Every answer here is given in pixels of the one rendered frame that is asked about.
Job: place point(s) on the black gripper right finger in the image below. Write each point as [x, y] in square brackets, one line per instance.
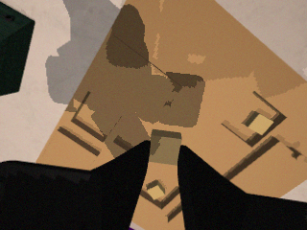
[209, 201]

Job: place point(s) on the tan block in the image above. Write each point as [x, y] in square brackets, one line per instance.
[258, 123]
[156, 190]
[165, 146]

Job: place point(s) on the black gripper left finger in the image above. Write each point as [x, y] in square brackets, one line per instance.
[103, 198]

